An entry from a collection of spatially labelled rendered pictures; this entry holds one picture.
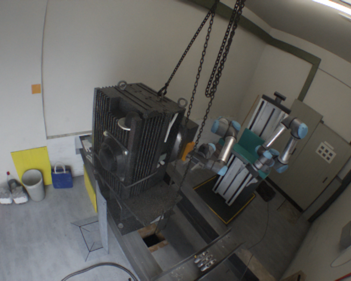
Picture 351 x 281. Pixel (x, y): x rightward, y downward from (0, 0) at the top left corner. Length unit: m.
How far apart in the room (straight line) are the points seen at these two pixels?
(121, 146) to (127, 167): 0.14
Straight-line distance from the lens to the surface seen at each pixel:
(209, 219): 1.87
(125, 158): 1.14
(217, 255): 1.71
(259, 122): 2.08
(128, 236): 1.57
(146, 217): 1.40
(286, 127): 1.69
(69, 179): 2.56
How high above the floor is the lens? 2.08
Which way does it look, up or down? 32 degrees down
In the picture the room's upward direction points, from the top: 18 degrees clockwise
